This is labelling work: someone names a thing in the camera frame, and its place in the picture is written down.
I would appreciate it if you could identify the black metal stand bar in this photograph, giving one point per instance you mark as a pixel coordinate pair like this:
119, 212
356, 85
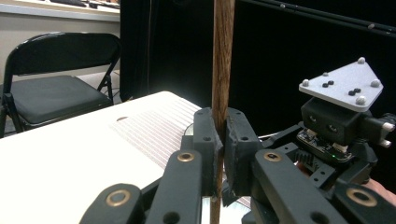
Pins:
327, 15

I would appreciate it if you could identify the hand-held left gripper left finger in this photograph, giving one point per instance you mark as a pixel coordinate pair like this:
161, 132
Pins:
208, 155

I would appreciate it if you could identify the black folding chair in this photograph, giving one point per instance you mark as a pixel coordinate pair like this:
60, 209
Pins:
53, 96

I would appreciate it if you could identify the brown white striped placemat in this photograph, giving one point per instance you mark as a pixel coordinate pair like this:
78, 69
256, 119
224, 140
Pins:
149, 130

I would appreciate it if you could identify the brown wooden chopstick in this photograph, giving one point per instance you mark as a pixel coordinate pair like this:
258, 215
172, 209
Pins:
222, 62

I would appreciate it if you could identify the white desk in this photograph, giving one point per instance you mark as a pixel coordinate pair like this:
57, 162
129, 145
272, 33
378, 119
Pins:
46, 12

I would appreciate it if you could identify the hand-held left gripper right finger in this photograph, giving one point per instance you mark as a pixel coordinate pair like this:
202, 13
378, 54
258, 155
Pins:
241, 155

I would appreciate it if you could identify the black keyboard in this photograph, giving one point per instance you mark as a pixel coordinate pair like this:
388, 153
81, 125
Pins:
70, 3

